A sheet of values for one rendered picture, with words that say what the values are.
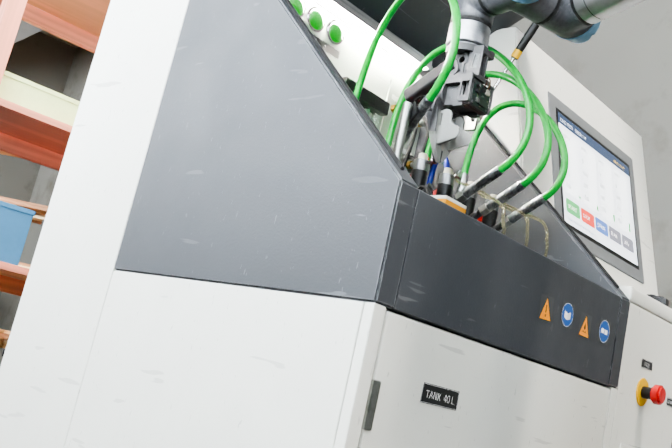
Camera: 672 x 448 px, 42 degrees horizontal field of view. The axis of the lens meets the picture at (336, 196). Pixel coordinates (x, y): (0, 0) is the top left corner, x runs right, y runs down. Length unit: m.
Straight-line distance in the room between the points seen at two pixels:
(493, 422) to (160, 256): 0.57
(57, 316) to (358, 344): 0.70
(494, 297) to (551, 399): 0.24
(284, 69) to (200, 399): 0.50
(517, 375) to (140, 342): 0.58
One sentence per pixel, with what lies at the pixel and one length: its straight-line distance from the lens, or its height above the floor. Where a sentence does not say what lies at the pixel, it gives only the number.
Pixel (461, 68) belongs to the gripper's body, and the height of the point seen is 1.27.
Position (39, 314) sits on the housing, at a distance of 1.67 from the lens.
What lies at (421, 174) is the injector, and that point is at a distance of 1.54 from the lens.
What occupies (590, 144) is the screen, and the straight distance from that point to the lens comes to 2.23.
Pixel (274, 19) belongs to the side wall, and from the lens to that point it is 1.41.
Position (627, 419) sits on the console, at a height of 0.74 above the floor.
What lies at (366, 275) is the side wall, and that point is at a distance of 1.09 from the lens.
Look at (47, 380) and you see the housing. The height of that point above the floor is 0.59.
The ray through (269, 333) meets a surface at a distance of 1.19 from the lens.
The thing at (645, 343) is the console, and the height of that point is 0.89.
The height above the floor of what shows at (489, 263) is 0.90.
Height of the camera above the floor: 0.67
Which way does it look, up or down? 12 degrees up
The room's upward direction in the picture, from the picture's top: 13 degrees clockwise
